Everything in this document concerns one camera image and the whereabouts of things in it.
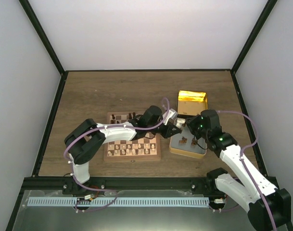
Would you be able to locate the black aluminium front rail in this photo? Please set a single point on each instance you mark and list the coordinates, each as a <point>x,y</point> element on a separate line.
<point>69,186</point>

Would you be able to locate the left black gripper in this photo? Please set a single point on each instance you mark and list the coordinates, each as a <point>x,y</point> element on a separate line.
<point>169,133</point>

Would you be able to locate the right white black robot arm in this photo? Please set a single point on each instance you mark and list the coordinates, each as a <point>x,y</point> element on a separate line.
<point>267,206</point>

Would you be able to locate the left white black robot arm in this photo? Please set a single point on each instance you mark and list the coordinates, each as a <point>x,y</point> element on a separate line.
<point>84,142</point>

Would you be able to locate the gold tin lid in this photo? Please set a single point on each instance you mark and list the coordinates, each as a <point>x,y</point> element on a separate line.
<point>191,103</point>

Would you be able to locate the gold tin box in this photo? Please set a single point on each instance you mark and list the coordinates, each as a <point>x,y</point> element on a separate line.
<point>197,151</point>

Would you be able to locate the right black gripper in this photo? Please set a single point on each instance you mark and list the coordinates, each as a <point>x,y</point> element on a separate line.
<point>191,123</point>

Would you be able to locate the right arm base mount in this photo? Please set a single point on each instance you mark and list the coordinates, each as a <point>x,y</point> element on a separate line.
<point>204,186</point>

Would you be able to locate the black enclosure frame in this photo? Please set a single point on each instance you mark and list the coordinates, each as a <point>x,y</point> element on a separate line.
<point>64,74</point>

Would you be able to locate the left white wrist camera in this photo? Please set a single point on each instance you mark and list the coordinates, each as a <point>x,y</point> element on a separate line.
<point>170,114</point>

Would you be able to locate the light blue slotted cable duct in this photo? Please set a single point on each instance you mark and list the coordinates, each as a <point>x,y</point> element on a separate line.
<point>121,201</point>

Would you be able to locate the wooden chess board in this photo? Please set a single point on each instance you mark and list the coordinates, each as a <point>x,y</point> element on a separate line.
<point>149,138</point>

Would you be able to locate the row of white chess pieces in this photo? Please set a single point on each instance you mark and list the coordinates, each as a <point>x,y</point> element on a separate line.
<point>139,149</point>

